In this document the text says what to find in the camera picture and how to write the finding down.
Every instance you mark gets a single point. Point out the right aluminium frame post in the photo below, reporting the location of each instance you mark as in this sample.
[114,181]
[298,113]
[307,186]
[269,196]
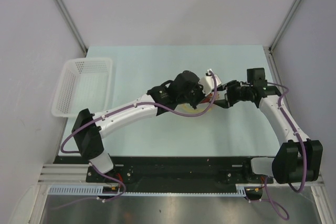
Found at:
[285,24]

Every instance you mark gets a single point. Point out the white plastic basket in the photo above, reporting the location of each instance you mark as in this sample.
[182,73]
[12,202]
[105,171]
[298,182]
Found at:
[84,83]

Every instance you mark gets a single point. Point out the left aluminium frame post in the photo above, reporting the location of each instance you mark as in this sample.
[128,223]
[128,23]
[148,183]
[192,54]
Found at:
[71,25]

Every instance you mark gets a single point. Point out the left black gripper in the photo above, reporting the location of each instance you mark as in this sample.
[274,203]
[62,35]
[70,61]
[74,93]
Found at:
[198,85]

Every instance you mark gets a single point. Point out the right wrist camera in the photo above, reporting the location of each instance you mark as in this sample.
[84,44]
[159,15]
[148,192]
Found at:
[256,77]

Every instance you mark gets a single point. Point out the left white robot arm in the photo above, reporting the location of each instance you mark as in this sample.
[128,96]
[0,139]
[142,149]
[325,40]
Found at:
[90,129]

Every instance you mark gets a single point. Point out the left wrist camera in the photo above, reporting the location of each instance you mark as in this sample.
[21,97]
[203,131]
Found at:
[209,82]

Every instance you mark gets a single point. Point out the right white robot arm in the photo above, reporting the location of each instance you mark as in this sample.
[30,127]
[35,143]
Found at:
[299,157]

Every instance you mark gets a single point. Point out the aluminium frame post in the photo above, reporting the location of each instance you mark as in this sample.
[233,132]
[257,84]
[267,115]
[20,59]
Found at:
[285,24]
[71,25]

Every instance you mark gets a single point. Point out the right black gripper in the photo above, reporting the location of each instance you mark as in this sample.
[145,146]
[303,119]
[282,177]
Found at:
[230,86]

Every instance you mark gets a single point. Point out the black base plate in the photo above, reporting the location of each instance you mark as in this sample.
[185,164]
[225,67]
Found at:
[181,175]

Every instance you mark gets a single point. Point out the clear zip top bag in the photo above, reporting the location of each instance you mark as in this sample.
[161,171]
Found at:
[188,109]

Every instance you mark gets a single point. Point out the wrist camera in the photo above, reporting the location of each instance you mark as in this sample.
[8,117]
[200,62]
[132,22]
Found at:
[209,82]
[256,77]

